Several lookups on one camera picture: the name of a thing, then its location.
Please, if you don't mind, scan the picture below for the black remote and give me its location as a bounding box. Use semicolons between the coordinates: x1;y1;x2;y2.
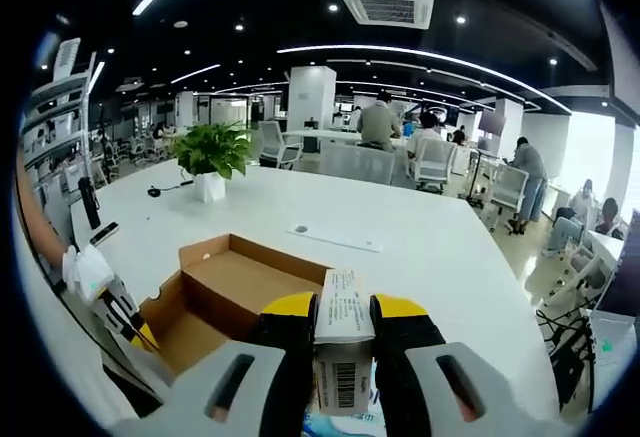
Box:
89;221;120;246

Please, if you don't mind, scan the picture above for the green plant in white pot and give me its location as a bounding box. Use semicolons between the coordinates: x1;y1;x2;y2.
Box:
169;121;254;203

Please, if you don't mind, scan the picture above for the black tripod stand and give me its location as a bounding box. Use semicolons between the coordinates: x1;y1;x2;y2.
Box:
537;306;601;408

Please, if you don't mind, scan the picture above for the dark monitor screen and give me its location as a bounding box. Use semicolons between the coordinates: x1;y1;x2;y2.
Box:
477;109;507;133

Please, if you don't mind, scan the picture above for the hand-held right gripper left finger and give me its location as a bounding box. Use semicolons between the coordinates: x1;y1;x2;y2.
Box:
164;292;321;437

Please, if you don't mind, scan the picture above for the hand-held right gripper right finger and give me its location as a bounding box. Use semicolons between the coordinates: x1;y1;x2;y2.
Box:
368;292;532;437

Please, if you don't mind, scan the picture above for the white desk cable cover plate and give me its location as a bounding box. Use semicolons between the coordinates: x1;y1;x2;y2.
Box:
287;224;384;254

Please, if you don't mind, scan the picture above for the person's white shirt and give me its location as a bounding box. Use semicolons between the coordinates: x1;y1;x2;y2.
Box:
14;256;141;428

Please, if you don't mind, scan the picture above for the white office chair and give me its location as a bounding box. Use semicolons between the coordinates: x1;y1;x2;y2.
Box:
487;164;530;233
414;136;459;193
258;120;304;171

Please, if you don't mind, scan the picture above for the blue soft wet wipes pack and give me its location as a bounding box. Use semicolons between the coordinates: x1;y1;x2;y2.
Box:
299;386;386;437

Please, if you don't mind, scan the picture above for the white medicine box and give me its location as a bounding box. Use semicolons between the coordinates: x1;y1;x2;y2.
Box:
312;267;377;416

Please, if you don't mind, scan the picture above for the black cylinder device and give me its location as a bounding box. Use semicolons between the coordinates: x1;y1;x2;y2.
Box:
77;175;102;231

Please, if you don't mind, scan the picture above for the brown cardboard shoe box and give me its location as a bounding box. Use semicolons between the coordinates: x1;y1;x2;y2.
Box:
137;232;331;378

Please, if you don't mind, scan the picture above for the person's left hand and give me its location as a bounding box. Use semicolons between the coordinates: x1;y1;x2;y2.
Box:
63;245;96;292

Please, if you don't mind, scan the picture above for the metal shelf rack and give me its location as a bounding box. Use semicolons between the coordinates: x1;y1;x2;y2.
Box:
19;36;99;198

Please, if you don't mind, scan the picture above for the black table cable with plug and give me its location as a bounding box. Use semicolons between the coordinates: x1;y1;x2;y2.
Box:
147;181;194;197

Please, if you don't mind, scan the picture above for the white ceiling air vent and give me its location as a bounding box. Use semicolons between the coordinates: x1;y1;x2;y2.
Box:
338;0;435;31

